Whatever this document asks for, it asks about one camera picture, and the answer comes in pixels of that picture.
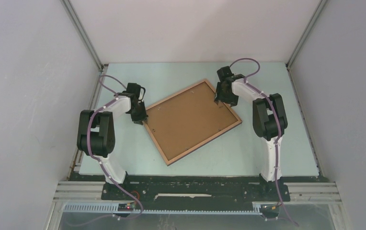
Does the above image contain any brown frame backing board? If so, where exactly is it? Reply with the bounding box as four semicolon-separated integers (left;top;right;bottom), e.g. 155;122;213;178
146;82;238;161

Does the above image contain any wooden picture frame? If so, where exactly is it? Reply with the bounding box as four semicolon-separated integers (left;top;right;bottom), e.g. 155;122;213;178
142;79;243;167

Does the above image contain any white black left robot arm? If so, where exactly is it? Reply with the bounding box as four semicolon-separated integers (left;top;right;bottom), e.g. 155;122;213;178
77;83;148;200

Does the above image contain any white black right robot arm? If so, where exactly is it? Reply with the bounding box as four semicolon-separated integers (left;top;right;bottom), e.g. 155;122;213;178
214;66;288;200

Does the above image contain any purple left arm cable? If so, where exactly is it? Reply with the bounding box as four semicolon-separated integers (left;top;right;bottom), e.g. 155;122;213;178
86;75;144;221

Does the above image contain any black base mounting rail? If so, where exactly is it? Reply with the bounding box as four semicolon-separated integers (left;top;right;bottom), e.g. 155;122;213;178
101;175;290;212

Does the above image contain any aluminium extrusion base frame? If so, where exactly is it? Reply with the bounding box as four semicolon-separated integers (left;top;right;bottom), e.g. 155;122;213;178
47;176;351;230

